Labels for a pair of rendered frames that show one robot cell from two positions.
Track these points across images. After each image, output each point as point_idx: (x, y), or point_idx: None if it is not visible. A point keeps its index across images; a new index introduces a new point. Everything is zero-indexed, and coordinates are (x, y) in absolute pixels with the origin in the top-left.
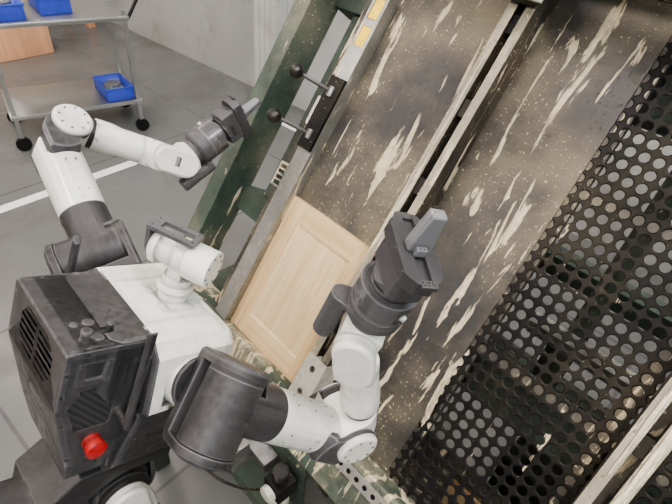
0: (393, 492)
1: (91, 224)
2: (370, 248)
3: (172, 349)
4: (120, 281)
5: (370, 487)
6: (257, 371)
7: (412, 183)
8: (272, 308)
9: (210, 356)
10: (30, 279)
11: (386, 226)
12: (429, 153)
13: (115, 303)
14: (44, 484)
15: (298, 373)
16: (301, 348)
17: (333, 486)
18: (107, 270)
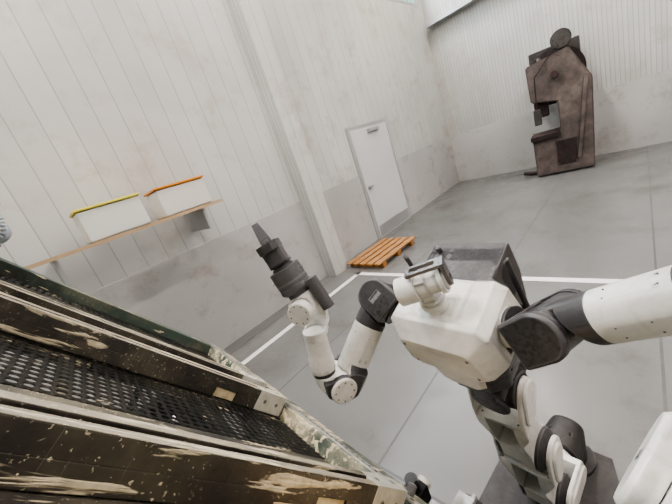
0: (322, 442)
1: (557, 300)
2: (281, 465)
3: None
4: (470, 286)
5: (336, 441)
6: (361, 286)
7: (191, 444)
8: None
9: (387, 285)
10: (502, 247)
11: (276, 242)
12: (142, 435)
13: (452, 273)
14: None
15: (393, 487)
16: None
17: (365, 459)
18: (487, 286)
